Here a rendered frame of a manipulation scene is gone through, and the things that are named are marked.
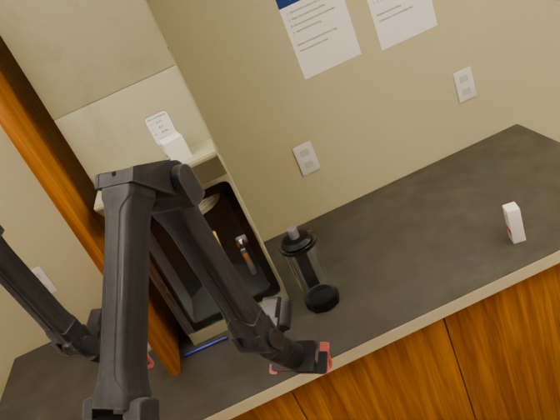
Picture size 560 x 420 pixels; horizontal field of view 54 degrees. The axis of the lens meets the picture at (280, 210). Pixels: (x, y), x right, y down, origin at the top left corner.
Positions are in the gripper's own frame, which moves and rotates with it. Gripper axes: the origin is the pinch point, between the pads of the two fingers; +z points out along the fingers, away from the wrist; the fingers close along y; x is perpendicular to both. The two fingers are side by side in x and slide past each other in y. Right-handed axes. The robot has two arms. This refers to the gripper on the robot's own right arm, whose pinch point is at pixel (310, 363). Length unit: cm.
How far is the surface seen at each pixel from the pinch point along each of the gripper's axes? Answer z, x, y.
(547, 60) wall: 62, -121, -58
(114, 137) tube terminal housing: -37, -48, 39
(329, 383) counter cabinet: 24.5, 0.3, 5.9
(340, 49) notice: 12, -105, 2
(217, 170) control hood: -20, -44, 20
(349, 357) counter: 18.1, -5.3, -2.2
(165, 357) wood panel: 6.4, -3.3, 48.6
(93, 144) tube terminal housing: -39, -46, 44
